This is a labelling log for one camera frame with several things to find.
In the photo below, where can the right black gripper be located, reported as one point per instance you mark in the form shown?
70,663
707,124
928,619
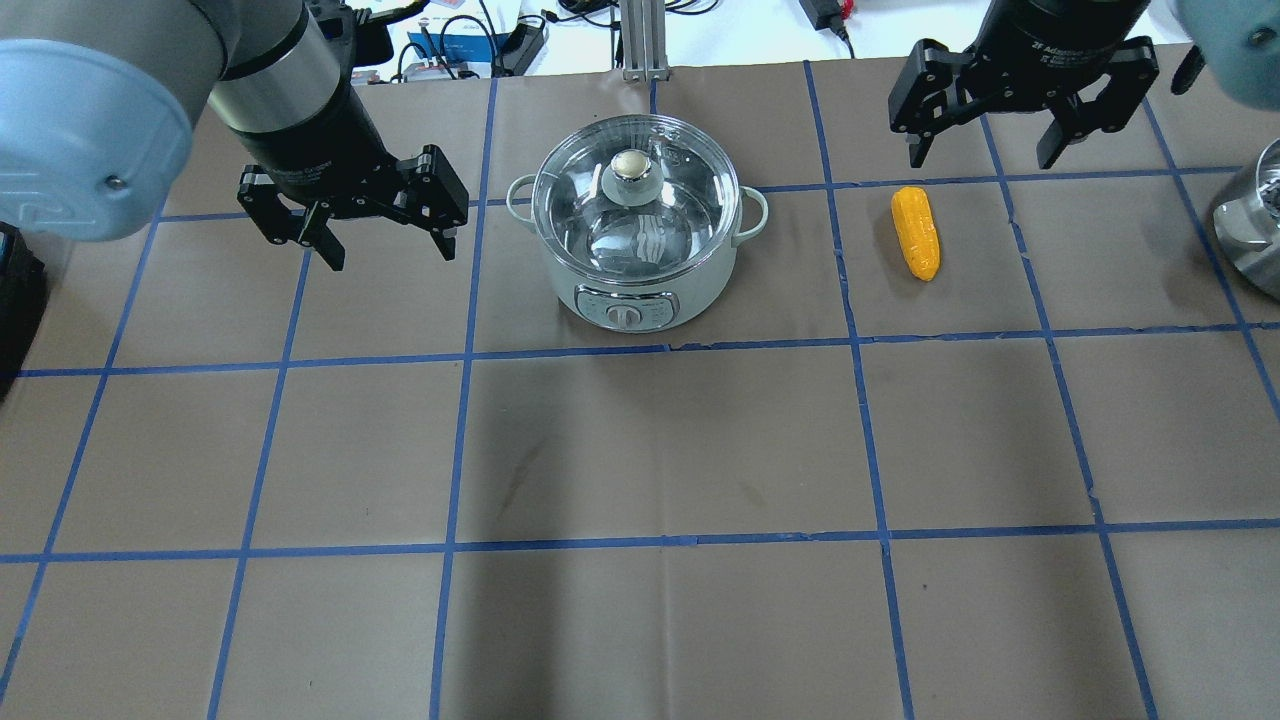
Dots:
1052,38

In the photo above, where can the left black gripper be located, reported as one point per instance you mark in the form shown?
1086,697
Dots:
312,142

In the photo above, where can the yellow corn cob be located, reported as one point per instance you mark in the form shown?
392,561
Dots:
919,239

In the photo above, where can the glass pot lid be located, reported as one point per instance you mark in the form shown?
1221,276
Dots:
635,199

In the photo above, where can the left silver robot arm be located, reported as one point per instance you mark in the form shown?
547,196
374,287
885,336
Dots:
101,100

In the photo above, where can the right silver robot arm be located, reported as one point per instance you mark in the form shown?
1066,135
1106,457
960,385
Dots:
1236,40

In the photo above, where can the pale green electric pot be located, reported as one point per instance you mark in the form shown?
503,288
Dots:
650,307

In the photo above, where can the steel steamer pot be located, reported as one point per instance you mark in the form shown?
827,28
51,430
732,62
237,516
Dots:
1245,218

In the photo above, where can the blue cardboard box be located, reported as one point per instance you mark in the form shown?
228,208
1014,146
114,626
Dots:
467,51

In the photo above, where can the black power adapter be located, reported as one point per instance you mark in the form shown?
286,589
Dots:
827,15

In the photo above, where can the black rice cooker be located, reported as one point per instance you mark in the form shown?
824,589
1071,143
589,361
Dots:
24,295

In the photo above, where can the brown paper table cover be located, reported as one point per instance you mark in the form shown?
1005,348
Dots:
236,484

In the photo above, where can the aluminium frame post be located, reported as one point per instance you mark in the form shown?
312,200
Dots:
643,41

